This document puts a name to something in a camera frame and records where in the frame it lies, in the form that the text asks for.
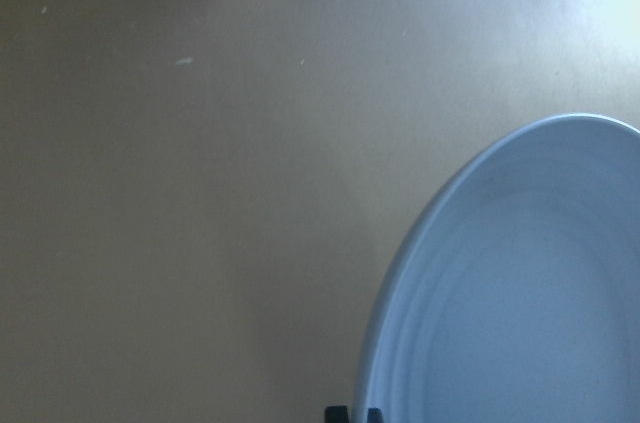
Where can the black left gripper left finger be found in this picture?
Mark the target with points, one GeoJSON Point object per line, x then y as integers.
{"type": "Point", "coordinates": [336, 414]}

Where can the blue plate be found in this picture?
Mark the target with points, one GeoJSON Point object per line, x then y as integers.
{"type": "Point", "coordinates": [515, 295]}

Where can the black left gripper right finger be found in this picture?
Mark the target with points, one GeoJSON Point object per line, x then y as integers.
{"type": "Point", "coordinates": [374, 415]}

